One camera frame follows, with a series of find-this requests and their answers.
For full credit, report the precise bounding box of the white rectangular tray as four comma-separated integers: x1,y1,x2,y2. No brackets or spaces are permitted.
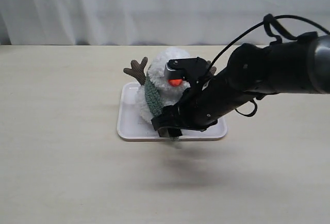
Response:
117,82,227,142

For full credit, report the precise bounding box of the white curtain backdrop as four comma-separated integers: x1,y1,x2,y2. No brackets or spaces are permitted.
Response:
1,0,329,45

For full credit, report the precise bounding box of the green fuzzy scarf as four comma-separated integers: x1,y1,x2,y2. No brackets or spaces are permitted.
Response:
144,75,183,143

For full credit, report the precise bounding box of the black cable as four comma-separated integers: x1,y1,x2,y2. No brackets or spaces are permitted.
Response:
205,13,330,118

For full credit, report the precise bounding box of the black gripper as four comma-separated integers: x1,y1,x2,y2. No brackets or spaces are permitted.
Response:
152,79,245,139

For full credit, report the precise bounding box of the white plush snowman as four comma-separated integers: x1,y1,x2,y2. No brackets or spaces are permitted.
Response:
123,46,217,126

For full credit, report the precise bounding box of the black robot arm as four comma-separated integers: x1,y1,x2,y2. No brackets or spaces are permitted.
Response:
152,32,329,137

